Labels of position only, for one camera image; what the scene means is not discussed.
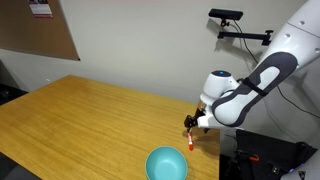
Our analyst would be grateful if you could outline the paper poster on board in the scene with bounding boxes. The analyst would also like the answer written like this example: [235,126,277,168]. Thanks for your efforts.
[28,0,53,18]

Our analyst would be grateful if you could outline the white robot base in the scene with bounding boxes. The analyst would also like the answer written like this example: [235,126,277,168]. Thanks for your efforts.
[287,150,320,180]

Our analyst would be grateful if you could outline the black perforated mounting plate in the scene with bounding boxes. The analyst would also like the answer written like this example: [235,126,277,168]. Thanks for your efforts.
[235,130,317,180]

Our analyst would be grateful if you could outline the teal bowl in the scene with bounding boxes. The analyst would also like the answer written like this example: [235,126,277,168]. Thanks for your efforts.
[145,146,188,180]

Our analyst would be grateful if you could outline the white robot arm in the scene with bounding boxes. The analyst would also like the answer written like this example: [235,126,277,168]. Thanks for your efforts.
[184,0,320,130]

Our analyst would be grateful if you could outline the black camera on wall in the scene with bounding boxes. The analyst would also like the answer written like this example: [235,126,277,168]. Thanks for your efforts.
[209,9,243,20]

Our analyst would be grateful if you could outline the red and white marker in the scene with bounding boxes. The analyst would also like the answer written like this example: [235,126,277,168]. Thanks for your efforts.
[187,132,194,151]

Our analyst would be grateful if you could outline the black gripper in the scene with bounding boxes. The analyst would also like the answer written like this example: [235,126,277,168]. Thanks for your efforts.
[184,109,208,133]

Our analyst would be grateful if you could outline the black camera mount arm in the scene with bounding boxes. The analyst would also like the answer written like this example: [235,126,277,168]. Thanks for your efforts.
[217,30,273,46]

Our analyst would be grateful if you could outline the cork bulletin board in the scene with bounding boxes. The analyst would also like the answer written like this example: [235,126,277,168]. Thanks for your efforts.
[0,0,80,60]

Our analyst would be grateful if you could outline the black cable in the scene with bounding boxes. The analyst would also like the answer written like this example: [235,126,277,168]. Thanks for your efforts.
[233,20,320,120]

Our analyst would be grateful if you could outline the orange black clamp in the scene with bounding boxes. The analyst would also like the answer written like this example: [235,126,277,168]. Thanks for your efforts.
[236,150,260,162]

